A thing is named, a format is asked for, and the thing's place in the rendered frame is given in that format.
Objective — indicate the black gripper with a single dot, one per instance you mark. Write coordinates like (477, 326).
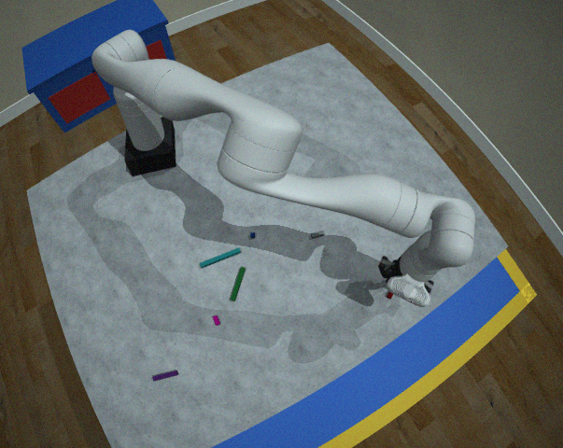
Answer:
(388, 268)

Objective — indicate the turquoise rod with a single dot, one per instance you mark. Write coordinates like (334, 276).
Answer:
(220, 257)

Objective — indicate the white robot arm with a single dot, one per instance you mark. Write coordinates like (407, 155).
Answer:
(258, 149)

